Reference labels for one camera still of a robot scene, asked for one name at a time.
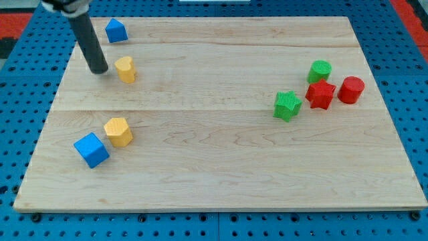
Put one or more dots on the light wooden board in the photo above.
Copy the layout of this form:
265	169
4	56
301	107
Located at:
204	136

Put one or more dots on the yellow hexagon block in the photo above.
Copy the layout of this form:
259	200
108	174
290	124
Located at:
118	132

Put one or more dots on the green star block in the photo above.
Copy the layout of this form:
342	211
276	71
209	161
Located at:
286	105

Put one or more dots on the red cylinder block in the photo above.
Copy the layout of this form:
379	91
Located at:
350	90

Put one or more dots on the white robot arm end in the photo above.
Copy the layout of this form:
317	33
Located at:
68	8

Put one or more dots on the green cylinder block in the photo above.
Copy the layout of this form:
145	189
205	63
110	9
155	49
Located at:
320	69

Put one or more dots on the yellow heart block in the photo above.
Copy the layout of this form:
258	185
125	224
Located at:
125	69

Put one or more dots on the blue cube block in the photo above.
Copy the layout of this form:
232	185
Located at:
92	150

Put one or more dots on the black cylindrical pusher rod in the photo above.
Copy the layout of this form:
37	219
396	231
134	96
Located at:
88	41

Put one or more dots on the red star block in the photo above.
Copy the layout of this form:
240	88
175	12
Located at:
320	94

